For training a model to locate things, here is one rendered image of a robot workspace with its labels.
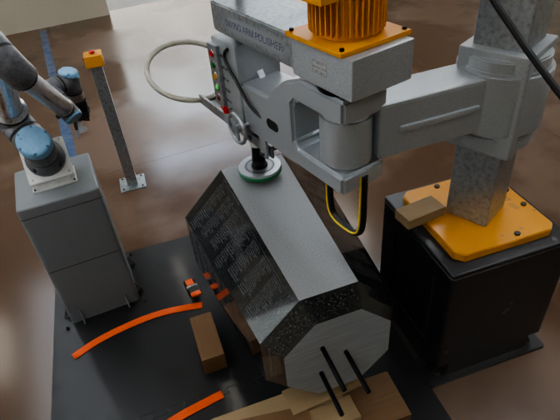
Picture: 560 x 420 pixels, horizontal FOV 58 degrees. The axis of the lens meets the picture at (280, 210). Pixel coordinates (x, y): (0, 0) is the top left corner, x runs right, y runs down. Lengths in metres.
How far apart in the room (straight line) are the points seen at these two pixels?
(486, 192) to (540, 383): 1.06
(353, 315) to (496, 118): 0.90
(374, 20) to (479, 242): 1.11
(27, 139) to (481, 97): 1.93
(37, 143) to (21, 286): 1.35
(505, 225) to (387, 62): 1.09
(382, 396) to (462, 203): 0.96
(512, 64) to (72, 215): 2.10
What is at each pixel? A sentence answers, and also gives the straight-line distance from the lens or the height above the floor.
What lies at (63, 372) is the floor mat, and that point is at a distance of 3.06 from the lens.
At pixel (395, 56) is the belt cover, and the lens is 1.62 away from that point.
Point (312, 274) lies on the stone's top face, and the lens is 2.02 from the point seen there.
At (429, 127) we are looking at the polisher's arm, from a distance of 1.91.
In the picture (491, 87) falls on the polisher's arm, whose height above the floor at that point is 1.45.
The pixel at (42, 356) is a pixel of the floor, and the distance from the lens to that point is 3.21.
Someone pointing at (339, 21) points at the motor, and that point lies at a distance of 1.58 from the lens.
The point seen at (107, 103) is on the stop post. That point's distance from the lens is 3.89.
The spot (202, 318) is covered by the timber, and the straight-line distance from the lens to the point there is 2.85.
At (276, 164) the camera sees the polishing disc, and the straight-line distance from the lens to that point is 2.54.
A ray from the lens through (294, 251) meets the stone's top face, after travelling 2.12.
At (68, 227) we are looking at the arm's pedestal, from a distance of 2.82.
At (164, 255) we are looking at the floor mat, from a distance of 3.46.
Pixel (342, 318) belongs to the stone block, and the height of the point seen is 0.75.
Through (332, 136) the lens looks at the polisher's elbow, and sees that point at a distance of 1.76.
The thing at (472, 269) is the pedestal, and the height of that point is 0.74.
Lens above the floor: 2.27
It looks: 38 degrees down
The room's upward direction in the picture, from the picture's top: 6 degrees counter-clockwise
